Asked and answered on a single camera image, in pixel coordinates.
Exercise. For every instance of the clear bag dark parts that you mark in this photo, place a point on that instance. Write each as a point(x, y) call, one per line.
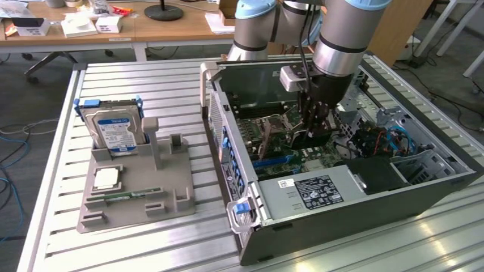
point(101, 7)

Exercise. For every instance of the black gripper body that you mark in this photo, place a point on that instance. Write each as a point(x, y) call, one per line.
point(331, 88)

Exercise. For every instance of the green graphics card black shroud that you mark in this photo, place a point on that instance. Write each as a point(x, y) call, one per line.
point(318, 141)

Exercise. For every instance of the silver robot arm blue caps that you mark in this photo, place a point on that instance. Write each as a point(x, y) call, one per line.
point(341, 42)

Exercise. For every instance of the grey cup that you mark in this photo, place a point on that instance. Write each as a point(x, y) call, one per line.
point(55, 3)

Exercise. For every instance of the grey parts rack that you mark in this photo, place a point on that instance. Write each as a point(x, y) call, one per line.
point(141, 184)

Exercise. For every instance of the silver chipset heatsink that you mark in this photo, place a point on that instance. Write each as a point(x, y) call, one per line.
point(315, 165)

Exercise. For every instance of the silver perforated disk cage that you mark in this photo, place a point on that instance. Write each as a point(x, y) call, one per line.
point(355, 107)

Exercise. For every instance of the white paper stack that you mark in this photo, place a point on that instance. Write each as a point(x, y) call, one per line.
point(218, 25)

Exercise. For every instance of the orange book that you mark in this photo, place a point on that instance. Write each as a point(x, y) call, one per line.
point(10, 30)

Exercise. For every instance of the metal socket cover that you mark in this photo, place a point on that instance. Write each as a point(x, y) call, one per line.
point(291, 112)

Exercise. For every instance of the silver disk bay bracket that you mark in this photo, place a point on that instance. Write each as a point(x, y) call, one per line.
point(427, 167)

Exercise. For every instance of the beige tape roll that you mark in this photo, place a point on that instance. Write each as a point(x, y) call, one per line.
point(73, 3)

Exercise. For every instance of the black chair base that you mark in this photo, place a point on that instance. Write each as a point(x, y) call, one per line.
point(50, 61)

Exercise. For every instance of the black open PC case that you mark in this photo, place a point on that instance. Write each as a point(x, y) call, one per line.
point(341, 226)

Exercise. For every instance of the white box with white roll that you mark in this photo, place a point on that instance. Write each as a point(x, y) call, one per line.
point(79, 28)

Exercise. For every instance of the small white labelled box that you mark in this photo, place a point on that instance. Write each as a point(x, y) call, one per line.
point(109, 25)

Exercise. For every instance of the black round lamp base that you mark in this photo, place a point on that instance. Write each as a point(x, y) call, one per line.
point(163, 13)

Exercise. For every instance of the brown cardboard box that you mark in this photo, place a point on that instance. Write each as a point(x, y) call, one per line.
point(227, 11)

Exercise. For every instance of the red packet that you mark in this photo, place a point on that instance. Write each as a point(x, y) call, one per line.
point(122, 10)

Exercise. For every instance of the black power adapter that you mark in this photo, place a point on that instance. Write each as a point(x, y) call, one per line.
point(417, 63)

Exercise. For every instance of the white box black lid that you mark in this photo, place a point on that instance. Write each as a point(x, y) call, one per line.
point(33, 28)

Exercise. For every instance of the blue expansion slot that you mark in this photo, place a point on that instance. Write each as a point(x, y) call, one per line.
point(277, 161)

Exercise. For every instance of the blue card retainer strip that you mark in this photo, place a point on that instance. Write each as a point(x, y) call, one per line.
point(231, 158)

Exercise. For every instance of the silver CPU chip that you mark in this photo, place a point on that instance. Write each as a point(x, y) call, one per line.
point(106, 178)

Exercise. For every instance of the blue case latch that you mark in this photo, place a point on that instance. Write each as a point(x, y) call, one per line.
point(242, 209)

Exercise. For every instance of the grey power supply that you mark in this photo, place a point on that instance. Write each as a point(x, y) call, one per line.
point(281, 204)

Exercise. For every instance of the white table frame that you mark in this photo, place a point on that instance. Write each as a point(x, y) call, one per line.
point(454, 17)

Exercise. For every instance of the green RAM stick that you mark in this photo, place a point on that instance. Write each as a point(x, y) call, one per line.
point(129, 195)

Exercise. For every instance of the hard disk blue caddy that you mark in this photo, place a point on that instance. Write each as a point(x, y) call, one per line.
point(114, 133)

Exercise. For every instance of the green motherboard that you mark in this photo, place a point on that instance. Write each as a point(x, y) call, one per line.
point(319, 157)

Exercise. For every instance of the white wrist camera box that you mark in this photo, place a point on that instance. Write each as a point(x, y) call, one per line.
point(291, 80)

